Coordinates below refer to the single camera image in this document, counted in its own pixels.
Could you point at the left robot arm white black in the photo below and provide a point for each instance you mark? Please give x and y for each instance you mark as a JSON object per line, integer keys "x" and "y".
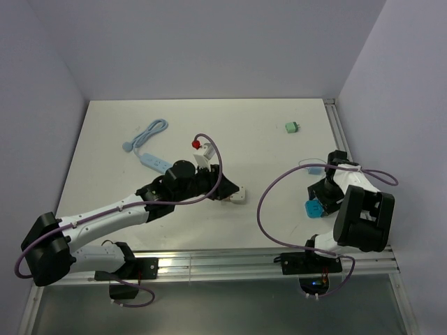
{"x": 55, "y": 247}

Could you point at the white plug adapter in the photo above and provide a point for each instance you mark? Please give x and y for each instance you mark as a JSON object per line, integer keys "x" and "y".
{"x": 240, "y": 197}

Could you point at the green plug adapter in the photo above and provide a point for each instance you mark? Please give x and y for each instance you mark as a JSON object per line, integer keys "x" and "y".
{"x": 292, "y": 127}

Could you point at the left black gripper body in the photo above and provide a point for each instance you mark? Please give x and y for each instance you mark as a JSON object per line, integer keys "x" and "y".
{"x": 204, "y": 181}

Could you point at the aluminium rail frame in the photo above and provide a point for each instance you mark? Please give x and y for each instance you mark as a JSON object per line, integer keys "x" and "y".
{"x": 232, "y": 292}
{"x": 337, "y": 131}

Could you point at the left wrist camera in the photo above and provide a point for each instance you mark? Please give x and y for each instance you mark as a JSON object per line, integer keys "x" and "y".
{"x": 203, "y": 154}

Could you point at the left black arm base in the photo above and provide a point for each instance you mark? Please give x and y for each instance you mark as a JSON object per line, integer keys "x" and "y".
{"x": 126, "y": 282}

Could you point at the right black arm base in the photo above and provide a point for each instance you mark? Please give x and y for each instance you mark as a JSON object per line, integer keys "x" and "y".
{"x": 309, "y": 263}

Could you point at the light blue charger with cable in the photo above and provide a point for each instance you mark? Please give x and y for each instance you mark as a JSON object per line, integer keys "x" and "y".
{"x": 312, "y": 169}

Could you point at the aluminium front rail frame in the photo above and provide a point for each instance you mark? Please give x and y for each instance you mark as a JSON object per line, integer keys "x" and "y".
{"x": 232, "y": 292}

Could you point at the light blue power strip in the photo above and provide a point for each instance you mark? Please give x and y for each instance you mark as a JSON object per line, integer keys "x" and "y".
{"x": 154, "y": 163}

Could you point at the blue plug adapter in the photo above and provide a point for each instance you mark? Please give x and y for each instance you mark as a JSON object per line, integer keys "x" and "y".
{"x": 314, "y": 209}

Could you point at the aluminium right rail frame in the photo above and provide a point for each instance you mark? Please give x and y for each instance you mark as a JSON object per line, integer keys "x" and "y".
{"x": 337, "y": 131}

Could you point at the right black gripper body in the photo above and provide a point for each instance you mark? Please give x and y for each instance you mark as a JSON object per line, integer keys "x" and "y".
{"x": 328, "y": 192}

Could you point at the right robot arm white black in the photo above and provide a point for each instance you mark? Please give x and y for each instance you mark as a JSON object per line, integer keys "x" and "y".
{"x": 363, "y": 212}

